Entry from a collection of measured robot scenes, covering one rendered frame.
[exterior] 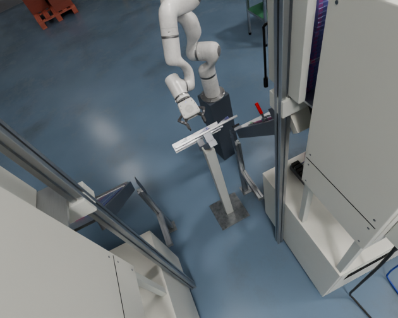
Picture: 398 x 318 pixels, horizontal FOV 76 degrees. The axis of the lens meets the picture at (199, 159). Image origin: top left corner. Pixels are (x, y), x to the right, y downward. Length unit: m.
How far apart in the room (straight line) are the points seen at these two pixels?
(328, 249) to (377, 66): 0.99
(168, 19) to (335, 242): 1.34
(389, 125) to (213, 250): 1.66
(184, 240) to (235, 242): 0.41
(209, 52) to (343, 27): 1.20
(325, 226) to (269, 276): 0.69
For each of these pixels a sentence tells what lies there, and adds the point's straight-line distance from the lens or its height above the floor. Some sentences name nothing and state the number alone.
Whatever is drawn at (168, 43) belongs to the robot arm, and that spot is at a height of 1.34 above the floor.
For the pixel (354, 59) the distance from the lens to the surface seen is 0.63.
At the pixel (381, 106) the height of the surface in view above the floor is 1.54.
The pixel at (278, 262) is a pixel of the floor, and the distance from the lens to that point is 2.02.
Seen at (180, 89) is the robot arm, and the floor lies 1.12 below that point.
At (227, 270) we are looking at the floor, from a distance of 2.03.
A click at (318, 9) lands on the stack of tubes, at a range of 0.74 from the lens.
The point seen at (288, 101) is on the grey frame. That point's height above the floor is 1.37.
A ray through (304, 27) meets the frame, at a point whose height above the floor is 1.62.
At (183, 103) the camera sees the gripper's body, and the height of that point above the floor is 1.08.
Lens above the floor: 1.96
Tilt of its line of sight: 51 degrees down
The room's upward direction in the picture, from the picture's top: 22 degrees counter-clockwise
